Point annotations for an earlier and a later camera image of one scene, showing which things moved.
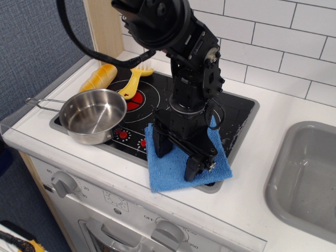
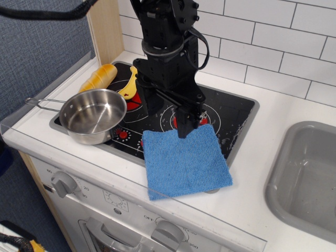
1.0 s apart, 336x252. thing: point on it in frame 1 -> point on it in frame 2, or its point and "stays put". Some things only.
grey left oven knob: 63,184 stays put
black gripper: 188,132 -> 174,77
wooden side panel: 106,28 stays put
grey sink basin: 301,187 stays put
